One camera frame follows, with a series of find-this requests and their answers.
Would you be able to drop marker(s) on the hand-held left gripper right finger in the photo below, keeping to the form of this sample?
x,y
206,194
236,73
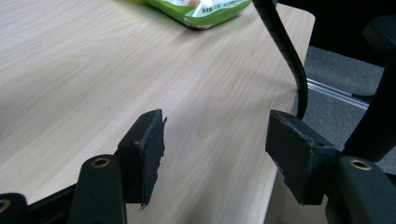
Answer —
x,y
299,155

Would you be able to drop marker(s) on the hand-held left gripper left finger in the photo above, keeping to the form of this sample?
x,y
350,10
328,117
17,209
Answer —
x,y
141,158

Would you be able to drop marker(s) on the green and white snack packet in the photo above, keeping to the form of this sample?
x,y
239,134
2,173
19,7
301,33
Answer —
x,y
211,15

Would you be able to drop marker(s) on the black curved bar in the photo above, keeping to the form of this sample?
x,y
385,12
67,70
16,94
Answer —
x,y
376,118

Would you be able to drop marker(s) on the metal floor rail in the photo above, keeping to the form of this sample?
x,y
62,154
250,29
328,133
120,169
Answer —
x,y
336,92

